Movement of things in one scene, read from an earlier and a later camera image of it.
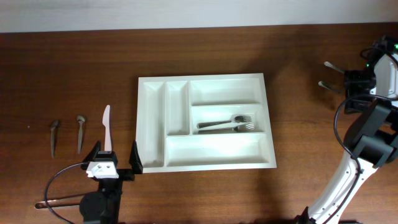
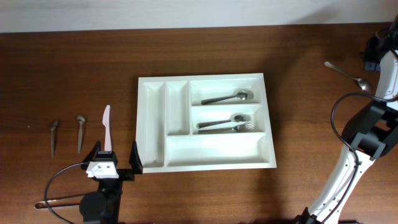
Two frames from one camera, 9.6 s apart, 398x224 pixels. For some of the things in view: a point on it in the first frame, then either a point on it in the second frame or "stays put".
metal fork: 245,127 stays put
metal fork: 238,118 stays put
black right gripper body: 360,81 to 372,56
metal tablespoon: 321,83 to 245,95
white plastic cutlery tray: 168,108 stays put
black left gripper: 129,174 stays put
